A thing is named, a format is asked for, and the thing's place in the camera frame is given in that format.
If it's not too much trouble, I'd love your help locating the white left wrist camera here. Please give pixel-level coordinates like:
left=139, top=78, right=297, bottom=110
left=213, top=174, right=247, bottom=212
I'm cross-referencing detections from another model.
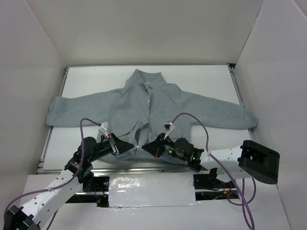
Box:
left=99, top=121, right=109, bottom=138

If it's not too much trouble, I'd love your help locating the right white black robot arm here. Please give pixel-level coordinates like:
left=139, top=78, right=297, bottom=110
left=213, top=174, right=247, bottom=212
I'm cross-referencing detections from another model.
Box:
left=142, top=133, right=280, bottom=187

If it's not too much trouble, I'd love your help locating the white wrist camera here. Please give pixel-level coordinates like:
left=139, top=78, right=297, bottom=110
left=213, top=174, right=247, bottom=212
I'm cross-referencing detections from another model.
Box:
left=163, top=122, right=175, bottom=139
left=99, top=121, right=109, bottom=138

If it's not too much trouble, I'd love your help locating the grey zip-up fleece jacket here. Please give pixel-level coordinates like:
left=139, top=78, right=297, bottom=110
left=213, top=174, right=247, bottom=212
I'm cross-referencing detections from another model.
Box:
left=46, top=69, right=258, bottom=165

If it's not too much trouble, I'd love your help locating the silver foil tape sheet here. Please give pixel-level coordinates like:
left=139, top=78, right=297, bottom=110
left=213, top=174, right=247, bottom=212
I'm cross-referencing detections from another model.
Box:
left=108, top=172, right=197, bottom=207

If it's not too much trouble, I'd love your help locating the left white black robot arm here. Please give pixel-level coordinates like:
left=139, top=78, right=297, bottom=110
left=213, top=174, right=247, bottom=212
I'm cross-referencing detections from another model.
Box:
left=3, top=133, right=134, bottom=230

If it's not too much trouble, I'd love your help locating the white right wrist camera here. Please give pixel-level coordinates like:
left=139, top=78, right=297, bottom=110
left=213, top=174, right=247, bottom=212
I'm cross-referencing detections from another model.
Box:
left=163, top=122, right=175, bottom=139

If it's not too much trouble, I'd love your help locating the purple camera cable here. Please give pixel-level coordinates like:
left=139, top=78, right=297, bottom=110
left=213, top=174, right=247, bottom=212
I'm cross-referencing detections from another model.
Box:
left=4, top=117, right=103, bottom=230
left=171, top=112, right=257, bottom=228

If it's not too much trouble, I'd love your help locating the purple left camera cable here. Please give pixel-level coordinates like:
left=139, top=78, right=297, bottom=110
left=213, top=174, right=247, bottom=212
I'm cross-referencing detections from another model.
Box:
left=4, top=117, right=103, bottom=230

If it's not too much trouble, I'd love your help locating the silver zipper pull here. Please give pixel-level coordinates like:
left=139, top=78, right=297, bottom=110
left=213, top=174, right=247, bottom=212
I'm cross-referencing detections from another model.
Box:
left=136, top=145, right=141, bottom=155

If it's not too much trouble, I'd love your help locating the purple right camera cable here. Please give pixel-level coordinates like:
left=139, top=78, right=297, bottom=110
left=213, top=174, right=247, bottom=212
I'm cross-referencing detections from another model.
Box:
left=171, top=112, right=257, bottom=228

